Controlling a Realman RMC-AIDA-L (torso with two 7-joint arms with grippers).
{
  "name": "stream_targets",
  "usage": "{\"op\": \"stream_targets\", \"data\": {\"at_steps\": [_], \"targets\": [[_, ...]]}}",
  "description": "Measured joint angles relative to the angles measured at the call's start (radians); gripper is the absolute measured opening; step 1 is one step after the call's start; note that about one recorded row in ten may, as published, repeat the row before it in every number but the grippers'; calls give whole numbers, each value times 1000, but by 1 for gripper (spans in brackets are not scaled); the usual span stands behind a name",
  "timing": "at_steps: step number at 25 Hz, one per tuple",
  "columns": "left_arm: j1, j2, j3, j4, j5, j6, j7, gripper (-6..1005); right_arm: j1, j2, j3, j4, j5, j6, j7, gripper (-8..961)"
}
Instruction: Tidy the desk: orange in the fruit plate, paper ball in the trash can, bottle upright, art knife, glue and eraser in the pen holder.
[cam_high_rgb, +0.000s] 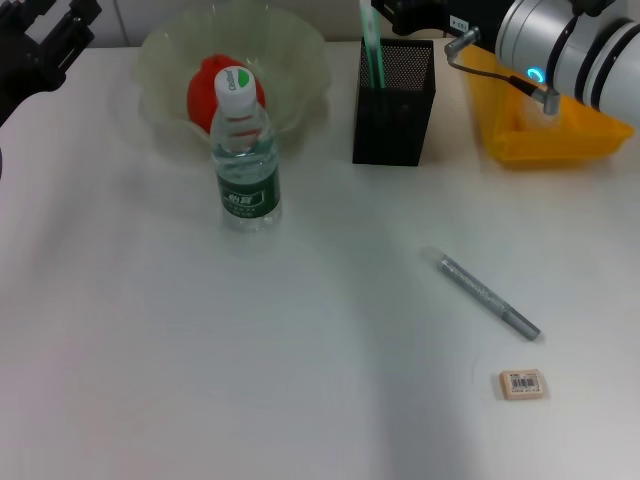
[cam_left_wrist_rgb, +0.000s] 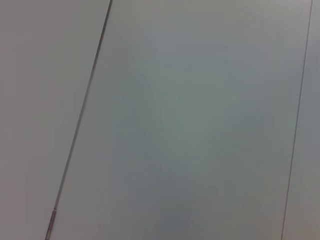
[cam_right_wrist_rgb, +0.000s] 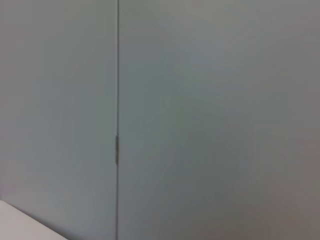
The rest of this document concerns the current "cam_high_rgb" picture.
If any red-orange fruit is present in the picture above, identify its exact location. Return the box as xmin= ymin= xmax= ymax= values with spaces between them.
xmin=186 ymin=53 xmax=266 ymax=136

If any translucent green fruit bowl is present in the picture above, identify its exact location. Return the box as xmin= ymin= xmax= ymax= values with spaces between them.
xmin=130 ymin=2 xmax=334 ymax=161

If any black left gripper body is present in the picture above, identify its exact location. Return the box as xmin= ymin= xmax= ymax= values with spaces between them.
xmin=0 ymin=9 xmax=66 ymax=126

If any beige eraser with barcode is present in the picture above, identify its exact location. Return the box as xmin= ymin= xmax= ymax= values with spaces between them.
xmin=499 ymin=368 xmax=549 ymax=401

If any green utility knife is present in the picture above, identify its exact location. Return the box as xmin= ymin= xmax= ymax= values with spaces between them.
xmin=358 ymin=0 xmax=387 ymax=90

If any black mesh pen holder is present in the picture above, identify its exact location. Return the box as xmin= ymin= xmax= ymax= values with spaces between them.
xmin=351 ymin=37 xmax=437 ymax=166

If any clear water bottle green label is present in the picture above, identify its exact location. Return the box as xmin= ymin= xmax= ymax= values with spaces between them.
xmin=208 ymin=67 xmax=282 ymax=234

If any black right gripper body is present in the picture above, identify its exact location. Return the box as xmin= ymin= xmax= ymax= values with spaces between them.
xmin=394 ymin=0 xmax=506 ymax=37

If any grey marker pen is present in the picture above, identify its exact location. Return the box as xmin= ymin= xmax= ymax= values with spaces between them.
xmin=427 ymin=247 xmax=542 ymax=342

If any yellow plastic bin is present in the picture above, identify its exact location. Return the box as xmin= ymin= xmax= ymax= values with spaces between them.
xmin=459 ymin=47 xmax=635 ymax=169

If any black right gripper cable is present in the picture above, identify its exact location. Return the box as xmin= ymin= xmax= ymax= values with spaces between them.
xmin=444 ymin=27 xmax=564 ymax=116

